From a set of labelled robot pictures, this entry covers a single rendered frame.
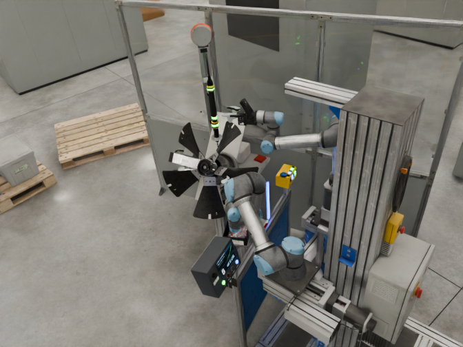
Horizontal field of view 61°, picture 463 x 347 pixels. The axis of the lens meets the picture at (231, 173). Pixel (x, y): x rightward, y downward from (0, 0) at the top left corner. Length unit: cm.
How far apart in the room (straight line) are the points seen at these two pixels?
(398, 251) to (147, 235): 258
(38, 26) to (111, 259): 471
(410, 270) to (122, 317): 231
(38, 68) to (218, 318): 567
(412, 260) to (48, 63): 676
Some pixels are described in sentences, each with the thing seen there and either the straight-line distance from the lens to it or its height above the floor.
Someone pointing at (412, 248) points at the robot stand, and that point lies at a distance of 223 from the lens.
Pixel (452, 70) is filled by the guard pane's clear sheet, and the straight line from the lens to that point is 273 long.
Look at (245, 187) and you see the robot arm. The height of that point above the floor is 148.
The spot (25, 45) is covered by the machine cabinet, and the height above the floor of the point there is 76.
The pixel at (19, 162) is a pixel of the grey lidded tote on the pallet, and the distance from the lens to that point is 499.
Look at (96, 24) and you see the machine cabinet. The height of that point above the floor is 78.
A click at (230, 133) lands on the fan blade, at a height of 140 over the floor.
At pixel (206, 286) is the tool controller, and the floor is 114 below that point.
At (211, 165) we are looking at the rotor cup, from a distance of 267.
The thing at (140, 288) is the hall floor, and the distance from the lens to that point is 366.
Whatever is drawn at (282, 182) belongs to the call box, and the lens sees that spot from 283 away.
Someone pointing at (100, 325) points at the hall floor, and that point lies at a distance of 357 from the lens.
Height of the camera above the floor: 283
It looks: 38 degrees down
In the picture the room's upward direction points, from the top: 6 degrees counter-clockwise
